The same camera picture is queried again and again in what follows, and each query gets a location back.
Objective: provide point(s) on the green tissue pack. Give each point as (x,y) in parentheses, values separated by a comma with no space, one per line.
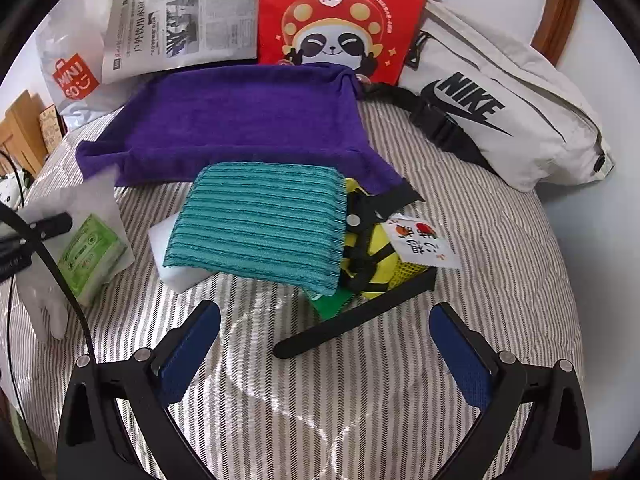
(90,258)

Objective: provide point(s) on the white foam sponge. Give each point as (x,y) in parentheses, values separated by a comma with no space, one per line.
(178,277)

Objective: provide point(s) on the purple towel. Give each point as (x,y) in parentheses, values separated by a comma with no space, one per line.
(180,123)

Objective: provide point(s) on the newspaper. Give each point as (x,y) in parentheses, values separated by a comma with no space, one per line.
(147,36)

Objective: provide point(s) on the white Nike waist bag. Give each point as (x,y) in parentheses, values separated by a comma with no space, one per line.
(528,120)

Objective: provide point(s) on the yellow mini backpack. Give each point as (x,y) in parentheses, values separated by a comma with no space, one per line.
(370,265)

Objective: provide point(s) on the green wet wipe packet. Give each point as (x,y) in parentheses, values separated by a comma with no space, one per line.
(330,306)

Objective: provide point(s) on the striped quilt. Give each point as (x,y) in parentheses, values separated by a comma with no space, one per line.
(377,402)

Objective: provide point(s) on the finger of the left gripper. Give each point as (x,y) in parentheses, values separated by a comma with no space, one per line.
(50,227)

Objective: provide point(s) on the white Miniso plastic bag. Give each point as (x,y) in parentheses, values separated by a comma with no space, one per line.
(70,46)

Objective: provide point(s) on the wooden furniture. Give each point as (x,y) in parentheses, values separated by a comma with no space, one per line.
(31,132)

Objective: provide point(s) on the teal striped cloth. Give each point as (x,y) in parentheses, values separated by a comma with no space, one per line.
(282,223)

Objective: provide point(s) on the wooden door frame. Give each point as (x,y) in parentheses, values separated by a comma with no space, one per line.
(554,28)

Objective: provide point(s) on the white glove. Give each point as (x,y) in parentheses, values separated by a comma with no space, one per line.
(43,299)

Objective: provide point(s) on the white printed tag card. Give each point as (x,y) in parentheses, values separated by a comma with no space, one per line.
(416,241)

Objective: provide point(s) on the red panda bag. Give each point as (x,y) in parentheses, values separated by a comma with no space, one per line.
(371,37)

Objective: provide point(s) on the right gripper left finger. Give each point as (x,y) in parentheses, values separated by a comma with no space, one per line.
(182,350)

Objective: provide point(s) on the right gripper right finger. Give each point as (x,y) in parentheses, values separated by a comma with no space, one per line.
(470,359)

